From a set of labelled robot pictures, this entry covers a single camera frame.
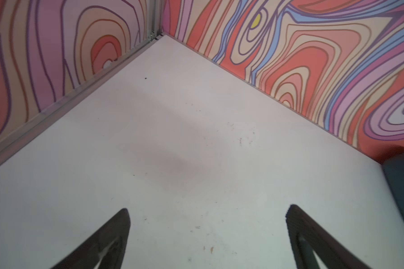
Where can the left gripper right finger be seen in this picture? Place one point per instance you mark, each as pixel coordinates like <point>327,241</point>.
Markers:
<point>309,240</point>

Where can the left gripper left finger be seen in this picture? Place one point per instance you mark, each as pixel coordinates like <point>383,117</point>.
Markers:
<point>105,249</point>

